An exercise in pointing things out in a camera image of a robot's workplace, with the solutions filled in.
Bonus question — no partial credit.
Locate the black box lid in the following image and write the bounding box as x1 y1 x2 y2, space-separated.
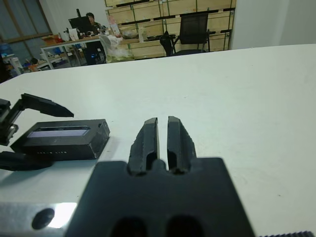
9 118 111 160

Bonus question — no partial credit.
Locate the large window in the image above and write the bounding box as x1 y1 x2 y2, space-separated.
0 0 54 59

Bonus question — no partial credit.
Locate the black computer monitor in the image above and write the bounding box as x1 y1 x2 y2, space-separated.
68 8 93 35

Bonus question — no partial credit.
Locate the yellowish plastic sack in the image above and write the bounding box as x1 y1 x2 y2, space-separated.
98 34 135 63

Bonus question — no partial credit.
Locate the black mesh office chair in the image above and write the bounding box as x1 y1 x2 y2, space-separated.
170 12 218 56

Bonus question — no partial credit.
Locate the pink white carton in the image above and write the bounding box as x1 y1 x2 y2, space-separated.
108 14 121 36

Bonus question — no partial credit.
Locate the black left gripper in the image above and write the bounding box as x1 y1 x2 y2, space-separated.
0 93 75 172

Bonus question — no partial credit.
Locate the wooden crate stack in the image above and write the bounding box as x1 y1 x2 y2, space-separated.
103 0 237 60

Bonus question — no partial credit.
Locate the brown cardboard box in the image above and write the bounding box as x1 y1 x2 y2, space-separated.
41 34 61 45

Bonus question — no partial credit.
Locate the person with black hair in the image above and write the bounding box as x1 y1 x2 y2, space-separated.
83 11 107 65

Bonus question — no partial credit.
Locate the white frame desk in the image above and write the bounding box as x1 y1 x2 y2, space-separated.
39 34 109 70

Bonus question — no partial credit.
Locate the blue water bottle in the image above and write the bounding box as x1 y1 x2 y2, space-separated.
0 42 13 55

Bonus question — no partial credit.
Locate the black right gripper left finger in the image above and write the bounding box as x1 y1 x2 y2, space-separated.
127 117 161 176

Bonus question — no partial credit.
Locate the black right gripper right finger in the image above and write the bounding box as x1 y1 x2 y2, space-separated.
166 115 198 175

